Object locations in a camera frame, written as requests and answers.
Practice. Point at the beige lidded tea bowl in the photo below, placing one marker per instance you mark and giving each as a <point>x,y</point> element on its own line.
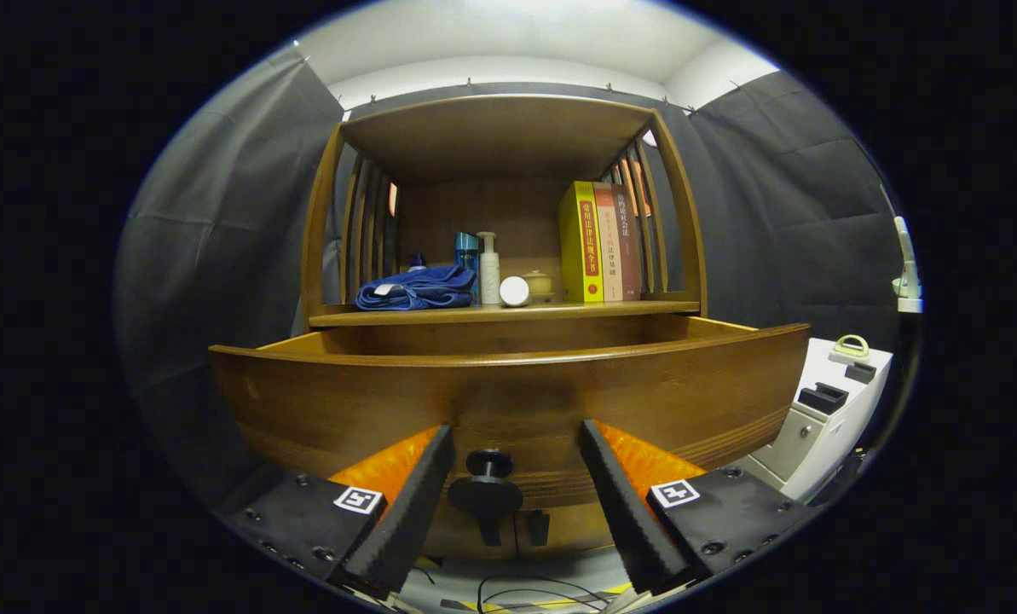
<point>540,283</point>

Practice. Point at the white green tube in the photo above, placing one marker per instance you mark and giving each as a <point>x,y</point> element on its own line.
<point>514,292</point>

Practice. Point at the white pump bottle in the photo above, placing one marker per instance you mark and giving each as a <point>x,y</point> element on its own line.
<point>489,277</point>

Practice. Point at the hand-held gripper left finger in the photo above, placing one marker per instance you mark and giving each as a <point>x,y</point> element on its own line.
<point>406,520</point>

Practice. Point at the wooden cabinet door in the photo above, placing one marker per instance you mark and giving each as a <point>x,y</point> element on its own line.
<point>572,533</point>
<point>453,541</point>

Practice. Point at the small black block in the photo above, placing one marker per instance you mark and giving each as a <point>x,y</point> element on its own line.
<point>860,373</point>

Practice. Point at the blue translucent bottle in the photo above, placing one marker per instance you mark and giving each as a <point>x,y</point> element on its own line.
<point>466,249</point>

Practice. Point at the blue folded towel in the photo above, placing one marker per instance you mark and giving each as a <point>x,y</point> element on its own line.
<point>423,286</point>

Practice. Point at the wooden countertop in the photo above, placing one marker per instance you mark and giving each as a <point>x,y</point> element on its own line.
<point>610,307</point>

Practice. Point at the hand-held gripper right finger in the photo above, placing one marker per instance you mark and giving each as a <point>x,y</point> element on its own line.
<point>626,520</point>

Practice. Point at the pale yellow tape dispenser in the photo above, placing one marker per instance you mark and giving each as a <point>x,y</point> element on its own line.
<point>851,351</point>

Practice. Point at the orange white book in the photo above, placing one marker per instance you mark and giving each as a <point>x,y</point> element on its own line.
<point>612,256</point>

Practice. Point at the wooden cabinet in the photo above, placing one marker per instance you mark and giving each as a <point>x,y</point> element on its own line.
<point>491,136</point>

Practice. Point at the yellow book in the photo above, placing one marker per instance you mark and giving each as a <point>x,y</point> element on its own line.
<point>572,247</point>

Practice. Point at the white drawer unit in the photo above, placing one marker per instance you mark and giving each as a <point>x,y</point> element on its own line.
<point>823,439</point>

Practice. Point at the small blue white lotion bottle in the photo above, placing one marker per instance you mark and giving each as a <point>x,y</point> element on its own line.
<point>417,262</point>

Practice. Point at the wooden drawer with black knob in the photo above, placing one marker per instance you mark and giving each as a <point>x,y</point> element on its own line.
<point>508,392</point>

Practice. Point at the black tray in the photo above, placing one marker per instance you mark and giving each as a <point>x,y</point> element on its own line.
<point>823,398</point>

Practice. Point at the brown book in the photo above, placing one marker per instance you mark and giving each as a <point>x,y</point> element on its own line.
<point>632,256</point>

